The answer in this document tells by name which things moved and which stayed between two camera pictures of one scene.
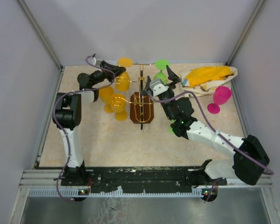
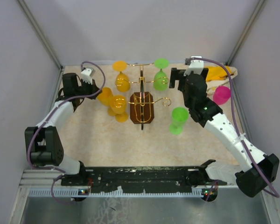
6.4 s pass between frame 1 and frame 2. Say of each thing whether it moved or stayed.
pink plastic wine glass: stayed
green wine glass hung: stayed
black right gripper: moved
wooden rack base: stayed
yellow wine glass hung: moved
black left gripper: moved
